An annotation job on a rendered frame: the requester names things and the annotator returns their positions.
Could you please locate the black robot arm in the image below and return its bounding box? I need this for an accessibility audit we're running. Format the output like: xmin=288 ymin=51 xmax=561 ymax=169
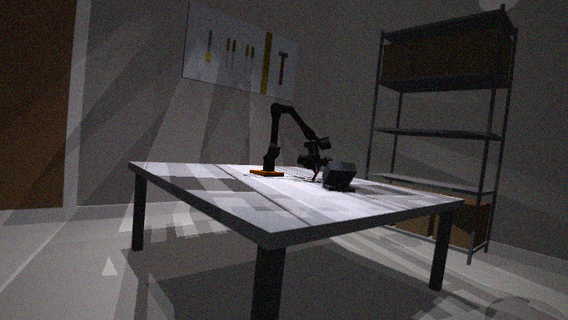
xmin=261 ymin=102 xmax=331 ymax=172

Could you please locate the grey square panel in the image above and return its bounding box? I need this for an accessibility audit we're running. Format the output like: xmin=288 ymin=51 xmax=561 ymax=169
xmin=322 ymin=161 xmax=357 ymax=193

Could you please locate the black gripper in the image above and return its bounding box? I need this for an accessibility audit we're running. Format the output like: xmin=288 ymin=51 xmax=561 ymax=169
xmin=297 ymin=147 xmax=333 ymax=173

